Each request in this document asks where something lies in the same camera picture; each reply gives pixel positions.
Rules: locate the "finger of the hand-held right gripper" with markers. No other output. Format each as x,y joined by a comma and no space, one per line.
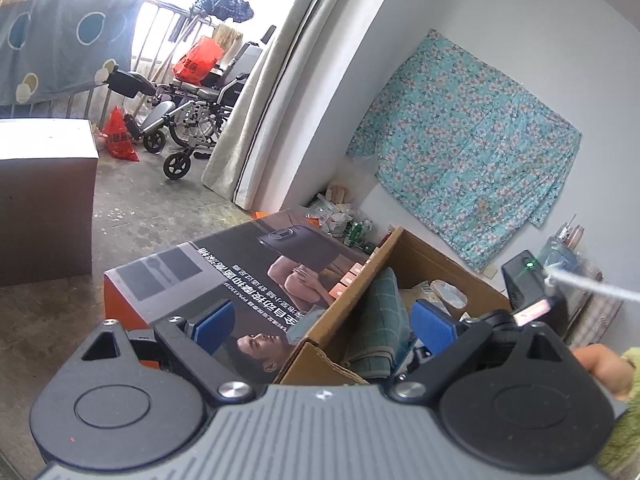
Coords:
410,362

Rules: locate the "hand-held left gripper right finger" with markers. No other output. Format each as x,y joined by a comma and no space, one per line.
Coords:
432,325

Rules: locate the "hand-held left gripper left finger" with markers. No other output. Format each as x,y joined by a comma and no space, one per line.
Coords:
215,322

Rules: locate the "white yogurt cup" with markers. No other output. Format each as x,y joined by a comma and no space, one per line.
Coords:
450,294

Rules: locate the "blue checked towel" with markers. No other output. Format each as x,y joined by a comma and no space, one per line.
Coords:
372,320

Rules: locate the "brown cardboard box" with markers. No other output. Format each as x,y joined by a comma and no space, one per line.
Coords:
325,362

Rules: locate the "person's right forearm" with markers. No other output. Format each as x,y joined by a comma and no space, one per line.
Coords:
627,435

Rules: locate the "person's right hand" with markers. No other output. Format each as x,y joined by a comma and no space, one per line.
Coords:
602,367

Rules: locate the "black orange printed carton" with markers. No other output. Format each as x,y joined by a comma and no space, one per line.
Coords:
225,270

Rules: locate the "floral patterned board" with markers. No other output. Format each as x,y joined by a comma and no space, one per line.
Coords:
582,305

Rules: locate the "pink cosmetic bottle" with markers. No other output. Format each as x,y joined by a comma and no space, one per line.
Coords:
576,236

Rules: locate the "checked patterned board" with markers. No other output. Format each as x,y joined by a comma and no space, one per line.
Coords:
605,315

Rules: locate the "pile of plastic packets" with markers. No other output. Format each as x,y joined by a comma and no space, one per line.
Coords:
340,220

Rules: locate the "brown wooden cabinet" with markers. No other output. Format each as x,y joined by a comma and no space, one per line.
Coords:
45,220

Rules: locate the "red triangular bag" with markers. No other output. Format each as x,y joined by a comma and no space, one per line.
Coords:
120,140

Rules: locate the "cream curtain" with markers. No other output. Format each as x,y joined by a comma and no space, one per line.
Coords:
270,110

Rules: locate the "wheelchair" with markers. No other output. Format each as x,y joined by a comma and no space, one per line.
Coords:
200,95

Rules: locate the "orange plastic bag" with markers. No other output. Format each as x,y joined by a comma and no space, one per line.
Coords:
197,60

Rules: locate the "beige hanging towel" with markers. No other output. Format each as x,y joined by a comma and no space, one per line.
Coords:
227,37

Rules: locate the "metal balcony railing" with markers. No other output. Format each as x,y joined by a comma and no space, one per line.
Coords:
155,35

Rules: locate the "grey blanket with circles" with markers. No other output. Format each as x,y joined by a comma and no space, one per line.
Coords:
60,45

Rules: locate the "wall socket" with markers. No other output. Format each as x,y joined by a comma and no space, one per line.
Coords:
491,271

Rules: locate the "teal floral wall cloth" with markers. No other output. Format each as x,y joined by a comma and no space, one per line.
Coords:
465,150

